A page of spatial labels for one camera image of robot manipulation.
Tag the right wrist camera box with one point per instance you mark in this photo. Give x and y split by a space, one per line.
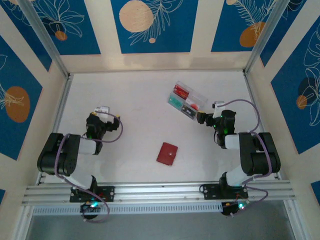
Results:
218 104

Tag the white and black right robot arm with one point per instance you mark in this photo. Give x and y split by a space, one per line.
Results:
232 141

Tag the aluminium frame leg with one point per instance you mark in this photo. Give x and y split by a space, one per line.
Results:
296 222
22 225

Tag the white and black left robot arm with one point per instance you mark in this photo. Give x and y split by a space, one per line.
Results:
86 146

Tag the clear acrylic card box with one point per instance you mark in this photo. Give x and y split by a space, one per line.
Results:
198 96

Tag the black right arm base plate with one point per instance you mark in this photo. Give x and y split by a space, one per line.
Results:
210 191

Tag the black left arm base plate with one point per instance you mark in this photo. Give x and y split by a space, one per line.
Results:
108 193

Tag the black card stack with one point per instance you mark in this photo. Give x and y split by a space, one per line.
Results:
188 111

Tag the red leather card holder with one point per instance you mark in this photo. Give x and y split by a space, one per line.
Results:
167 153

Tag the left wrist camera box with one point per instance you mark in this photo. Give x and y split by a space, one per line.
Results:
102 109

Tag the aluminium side rail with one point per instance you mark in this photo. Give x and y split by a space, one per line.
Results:
262 125
58 120

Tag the aluminium mounting rail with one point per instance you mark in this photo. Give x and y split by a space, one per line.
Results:
160 191

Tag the row of white cards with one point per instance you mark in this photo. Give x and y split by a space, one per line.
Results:
181 91

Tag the teal card stack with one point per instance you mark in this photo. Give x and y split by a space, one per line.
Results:
176 101

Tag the aluminium frame post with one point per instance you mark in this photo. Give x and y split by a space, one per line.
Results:
44 35
266 35

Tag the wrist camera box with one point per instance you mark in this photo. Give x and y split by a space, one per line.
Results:
218 104
102 109

